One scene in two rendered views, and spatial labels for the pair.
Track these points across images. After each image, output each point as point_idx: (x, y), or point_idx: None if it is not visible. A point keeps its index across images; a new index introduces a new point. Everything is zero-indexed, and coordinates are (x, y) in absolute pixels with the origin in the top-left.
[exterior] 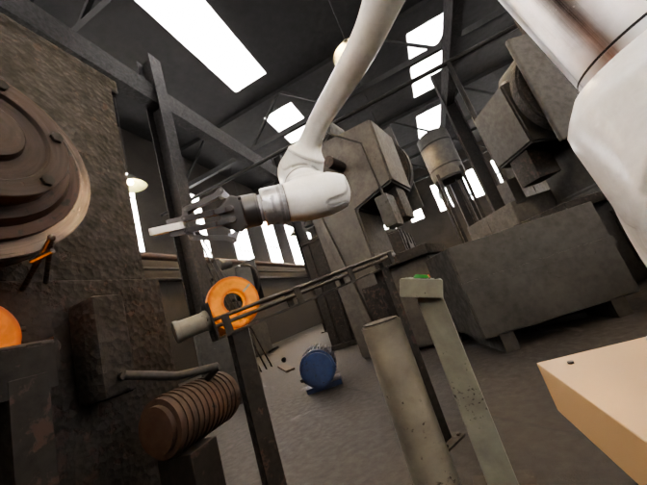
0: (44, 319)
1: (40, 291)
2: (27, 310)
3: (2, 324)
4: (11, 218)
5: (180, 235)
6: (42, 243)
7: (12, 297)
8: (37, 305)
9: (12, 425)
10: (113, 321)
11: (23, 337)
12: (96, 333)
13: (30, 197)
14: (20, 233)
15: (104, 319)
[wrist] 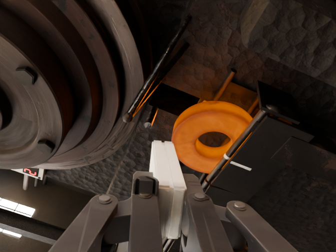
0: (236, 44)
1: (198, 28)
2: (214, 53)
3: (215, 122)
4: (93, 97)
5: (201, 188)
6: (132, 57)
7: (192, 57)
8: (214, 42)
9: (307, 173)
10: (306, 43)
11: (242, 71)
12: (300, 71)
13: (61, 94)
14: (113, 85)
15: (291, 53)
